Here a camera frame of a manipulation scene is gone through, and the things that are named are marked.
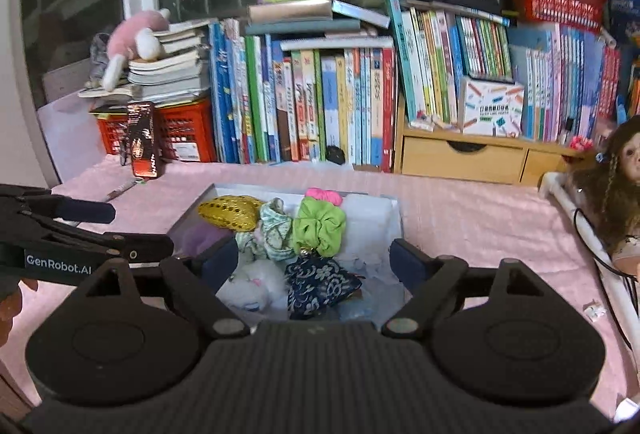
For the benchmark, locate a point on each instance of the row of upright books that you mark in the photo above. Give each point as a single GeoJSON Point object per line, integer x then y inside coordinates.
{"type": "Point", "coordinates": [314, 98]}

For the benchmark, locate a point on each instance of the blue floral fabric pouch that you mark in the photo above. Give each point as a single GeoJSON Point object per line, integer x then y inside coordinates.
{"type": "Point", "coordinates": [316, 283]}

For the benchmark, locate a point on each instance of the dark photo box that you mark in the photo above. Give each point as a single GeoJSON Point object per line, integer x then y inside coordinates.
{"type": "Point", "coordinates": [143, 148]}

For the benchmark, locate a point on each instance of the red plastic crate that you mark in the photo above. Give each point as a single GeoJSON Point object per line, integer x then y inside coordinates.
{"type": "Point", "coordinates": [185, 132]}

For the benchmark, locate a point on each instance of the wooden drawer organizer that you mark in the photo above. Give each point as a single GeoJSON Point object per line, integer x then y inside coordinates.
{"type": "Point", "coordinates": [477, 158]}

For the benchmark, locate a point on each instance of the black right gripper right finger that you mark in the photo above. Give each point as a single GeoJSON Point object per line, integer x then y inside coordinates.
{"type": "Point", "coordinates": [432, 284]}

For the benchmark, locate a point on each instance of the pink soft ball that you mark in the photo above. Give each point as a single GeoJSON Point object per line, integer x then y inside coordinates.
{"type": "Point", "coordinates": [319, 194]}

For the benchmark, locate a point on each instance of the lime green scrunchie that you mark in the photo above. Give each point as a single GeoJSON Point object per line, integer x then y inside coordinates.
{"type": "Point", "coordinates": [318, 226]}

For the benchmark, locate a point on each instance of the white shallow cardboard box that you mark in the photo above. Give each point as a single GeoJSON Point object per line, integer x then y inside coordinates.
{"type": "Point", "coordinates": [372, 224]}

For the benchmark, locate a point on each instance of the stack of horizontal books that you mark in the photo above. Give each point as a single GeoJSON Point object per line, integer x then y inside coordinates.
{"type": "Point", "coordinates": [180, 73]}

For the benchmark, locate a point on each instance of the green striped cloth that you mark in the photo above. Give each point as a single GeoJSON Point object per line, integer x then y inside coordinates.
{"type": "Point", "coordinates": [272, 238]}

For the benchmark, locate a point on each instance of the gold sequin pouch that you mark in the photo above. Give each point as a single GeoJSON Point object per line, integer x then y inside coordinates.
{"type": "Point", "coordinates": [235, 213]}

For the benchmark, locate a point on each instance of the blue cardboard box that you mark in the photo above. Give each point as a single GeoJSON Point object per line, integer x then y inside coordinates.
{"type": "Point", "coordinates": [623, 20]}

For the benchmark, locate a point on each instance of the pink plush rabbit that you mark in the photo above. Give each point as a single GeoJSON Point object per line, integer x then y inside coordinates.
{"type": "Point", "coordinates": [134, 38]}

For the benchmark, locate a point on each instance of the leaning green books group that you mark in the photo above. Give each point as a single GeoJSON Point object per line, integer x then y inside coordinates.
{"type": "Point", "coordinates": [443, 51]}

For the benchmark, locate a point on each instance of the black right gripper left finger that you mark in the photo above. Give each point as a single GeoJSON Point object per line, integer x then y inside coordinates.
{"type": "Point", "coordinates": [193, 284]}

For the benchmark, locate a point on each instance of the person's left hand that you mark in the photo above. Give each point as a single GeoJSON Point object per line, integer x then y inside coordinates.
{"type": "Point", "coordinates": [10, 308]}

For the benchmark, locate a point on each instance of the white plush toy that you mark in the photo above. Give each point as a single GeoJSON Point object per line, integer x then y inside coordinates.
{"type": "Point", "coordinates": [254, 286]}

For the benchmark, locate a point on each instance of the white patterned box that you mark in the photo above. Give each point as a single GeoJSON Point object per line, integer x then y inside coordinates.
{"type": "Point", "coordinates": [490, 108]}

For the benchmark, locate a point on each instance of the blue and pink books group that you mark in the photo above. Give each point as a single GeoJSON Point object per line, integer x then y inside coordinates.
{"type": "Point", "coordinates": [570, 78]}

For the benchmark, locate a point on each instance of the brown haired doll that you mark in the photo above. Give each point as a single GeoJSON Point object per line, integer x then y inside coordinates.
{"type": "Point", "coordinates": [607, 191]}

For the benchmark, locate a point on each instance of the red basket on books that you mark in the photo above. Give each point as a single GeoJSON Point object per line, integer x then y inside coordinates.
{"type": "Point", "coordinates": [580, 14]}

